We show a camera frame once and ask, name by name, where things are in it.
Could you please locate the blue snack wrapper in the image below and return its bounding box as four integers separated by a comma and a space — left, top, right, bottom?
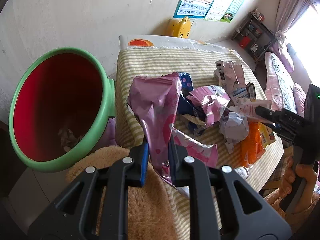
176, 71, 201, 136

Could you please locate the orange snack wrapper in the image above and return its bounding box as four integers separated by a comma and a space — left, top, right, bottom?
241, 122, 265, 167

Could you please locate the large pink plastic bag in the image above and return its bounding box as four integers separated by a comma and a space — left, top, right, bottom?
127, 72, 218, 180

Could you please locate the white paper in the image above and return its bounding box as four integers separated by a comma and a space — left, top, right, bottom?
219, 112, 249, 154

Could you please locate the pink torn wrapper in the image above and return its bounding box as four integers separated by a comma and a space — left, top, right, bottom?
187, 85, 231, 127

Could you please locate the pink white carton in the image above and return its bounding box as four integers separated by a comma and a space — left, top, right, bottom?
215, 60, 246, 95

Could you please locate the yellow cardboard box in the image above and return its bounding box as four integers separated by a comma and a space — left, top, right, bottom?
258, 122, 276, 148

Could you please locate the dark brown cigarette box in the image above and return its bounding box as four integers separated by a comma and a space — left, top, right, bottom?
246, 82, 257, 99

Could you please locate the floral paper cup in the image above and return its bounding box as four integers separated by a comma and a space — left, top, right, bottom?
234, 166, 249, 180

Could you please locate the green red trash bin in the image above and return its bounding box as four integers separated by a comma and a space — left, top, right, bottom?
9, 47, 116, 172

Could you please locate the person right hand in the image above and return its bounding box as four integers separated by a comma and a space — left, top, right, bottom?
279, 157, 317, 214

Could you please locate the bed with plaid quilt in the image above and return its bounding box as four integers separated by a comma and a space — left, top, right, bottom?
265, 51, 306, 117

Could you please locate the pink pillow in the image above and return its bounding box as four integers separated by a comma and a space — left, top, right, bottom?
272, 41, 295, 73

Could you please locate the dark metal shelf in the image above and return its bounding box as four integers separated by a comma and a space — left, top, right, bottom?
232, 12, 277, 63

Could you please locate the window curtain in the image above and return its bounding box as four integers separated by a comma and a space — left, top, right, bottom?
276, 0, 312, 33

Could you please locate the yellow duck stool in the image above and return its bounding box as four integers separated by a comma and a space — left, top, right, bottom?
165, 16, 192, 38

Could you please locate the green number chart poster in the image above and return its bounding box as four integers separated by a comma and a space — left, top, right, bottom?
220, 0, 245, 23

